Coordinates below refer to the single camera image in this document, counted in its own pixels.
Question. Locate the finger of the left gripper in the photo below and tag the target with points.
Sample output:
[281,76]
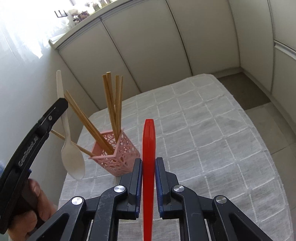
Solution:
[16,194]

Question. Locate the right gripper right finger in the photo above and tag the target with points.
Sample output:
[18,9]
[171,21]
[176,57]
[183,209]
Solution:
[201,218]

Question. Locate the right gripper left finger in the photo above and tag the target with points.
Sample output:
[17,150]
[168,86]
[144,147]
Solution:
[96,218]

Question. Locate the white plastic spoon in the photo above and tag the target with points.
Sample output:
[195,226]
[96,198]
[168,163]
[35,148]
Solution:
[71,156]

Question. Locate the red plastic spoon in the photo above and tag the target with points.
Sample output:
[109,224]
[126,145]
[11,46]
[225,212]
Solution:
[148,161]

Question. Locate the pink perforated utensil holder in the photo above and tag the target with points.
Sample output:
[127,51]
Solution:
[122,160]

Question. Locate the wooden chopstick in holder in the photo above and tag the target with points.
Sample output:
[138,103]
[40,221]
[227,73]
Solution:
[79,147]

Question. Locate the grey checked tablecloth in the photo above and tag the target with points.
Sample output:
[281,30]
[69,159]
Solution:
[206,139]

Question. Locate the black dish rack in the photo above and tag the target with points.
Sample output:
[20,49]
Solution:
[60,13]

